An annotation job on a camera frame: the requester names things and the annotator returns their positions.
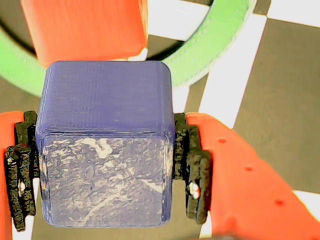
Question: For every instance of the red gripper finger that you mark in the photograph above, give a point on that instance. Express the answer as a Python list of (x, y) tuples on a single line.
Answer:
[(20, 165), (245, 190)]

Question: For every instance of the blue cube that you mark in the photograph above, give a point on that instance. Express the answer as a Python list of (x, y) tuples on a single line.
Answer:
[(105, 125)]

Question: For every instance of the red cube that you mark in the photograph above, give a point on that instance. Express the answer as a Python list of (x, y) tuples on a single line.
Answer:
[(85, 30)]

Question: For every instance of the black white marker checkerboard mat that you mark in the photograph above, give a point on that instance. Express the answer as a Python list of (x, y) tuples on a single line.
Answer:
[(275, 100)]

